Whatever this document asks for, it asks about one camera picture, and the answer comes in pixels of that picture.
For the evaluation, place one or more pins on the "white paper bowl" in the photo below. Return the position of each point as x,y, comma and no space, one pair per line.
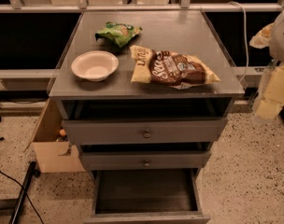
95,65

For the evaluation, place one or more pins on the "black metal bar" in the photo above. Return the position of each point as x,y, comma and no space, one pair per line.
23,193

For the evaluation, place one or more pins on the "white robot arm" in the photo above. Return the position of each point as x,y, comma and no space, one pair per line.
276,44

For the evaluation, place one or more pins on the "grey drawer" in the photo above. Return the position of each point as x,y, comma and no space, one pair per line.
144,160
141,131
167,196

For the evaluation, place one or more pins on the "grey drawer cabinet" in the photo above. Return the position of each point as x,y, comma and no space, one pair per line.
144,95

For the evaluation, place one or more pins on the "bottom grey drawer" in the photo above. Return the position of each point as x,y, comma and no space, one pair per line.
167,196

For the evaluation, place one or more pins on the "top grey drawer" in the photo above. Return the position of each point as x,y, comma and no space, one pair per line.
141,131

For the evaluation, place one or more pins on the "green chip bag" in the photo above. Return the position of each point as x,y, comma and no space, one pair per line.
119,33

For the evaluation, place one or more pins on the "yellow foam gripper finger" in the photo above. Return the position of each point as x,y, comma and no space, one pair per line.
262,38
270,99

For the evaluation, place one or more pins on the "middle grey drawer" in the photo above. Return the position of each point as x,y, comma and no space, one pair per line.
144,160

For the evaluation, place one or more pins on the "cardboard box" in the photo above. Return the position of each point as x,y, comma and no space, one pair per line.
52,152

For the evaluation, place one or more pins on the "orange ball in box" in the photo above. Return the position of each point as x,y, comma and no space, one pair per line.
63,132

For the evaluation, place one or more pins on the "brown chip bag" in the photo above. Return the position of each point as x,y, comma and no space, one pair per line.
179,71

